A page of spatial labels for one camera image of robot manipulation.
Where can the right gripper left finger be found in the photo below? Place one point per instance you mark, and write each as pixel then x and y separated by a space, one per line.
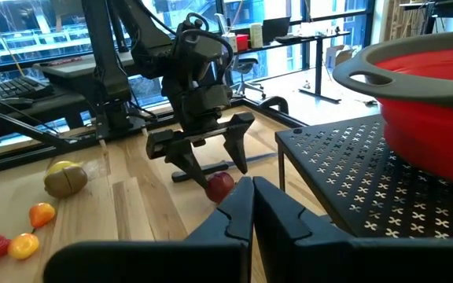
pixel 152 263

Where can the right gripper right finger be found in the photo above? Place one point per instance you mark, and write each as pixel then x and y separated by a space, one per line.
pixel 348 263

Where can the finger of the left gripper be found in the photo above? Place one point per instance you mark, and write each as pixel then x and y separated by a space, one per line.
pixel 185 157
pixel 239 137

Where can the yellow toy lemon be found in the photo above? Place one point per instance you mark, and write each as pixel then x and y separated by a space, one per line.
pixel 59 167

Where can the red collapsible colander grey rim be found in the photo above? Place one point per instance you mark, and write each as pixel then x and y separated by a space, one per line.
pixel 427 129

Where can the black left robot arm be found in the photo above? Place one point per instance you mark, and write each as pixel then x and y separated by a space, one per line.
pixel 104 59

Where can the black kitchen knife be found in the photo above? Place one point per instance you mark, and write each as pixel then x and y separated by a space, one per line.
pixel 199 173

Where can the dark red toy plum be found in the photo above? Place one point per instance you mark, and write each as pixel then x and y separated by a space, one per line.
pixel 219 188

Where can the office chair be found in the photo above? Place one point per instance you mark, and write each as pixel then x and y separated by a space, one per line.
pixel 246 65

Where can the red box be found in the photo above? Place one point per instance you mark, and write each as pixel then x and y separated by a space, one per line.
pixel 242 42

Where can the white cylinder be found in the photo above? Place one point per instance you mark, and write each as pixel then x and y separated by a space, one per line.
pixel 256 35

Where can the black laptop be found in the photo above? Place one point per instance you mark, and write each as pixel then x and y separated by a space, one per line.
pixel 275 27

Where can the black perforated metal shelf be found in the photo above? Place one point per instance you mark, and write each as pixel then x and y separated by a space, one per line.
pixel 348 165

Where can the grey desk top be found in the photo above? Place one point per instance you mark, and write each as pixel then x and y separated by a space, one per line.
pixel 85 67

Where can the brown toy kiwi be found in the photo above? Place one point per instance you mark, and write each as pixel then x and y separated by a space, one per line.
pixel 67 182

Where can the black standing desk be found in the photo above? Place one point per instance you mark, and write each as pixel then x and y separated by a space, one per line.
pixel 309 37

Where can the small red-yellow toy pear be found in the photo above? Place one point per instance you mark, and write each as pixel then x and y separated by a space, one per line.
pixel 23 246
pixel 41 214

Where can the cardboard box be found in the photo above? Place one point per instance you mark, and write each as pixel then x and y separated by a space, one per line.
pixel 338 57

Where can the large window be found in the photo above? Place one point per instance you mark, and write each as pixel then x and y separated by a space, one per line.
pixel 34 35

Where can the black computer mouse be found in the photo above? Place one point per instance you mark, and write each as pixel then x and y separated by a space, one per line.
pixel 18 102

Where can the black keyboard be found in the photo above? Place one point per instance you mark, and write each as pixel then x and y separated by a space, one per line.
pixel 18 86

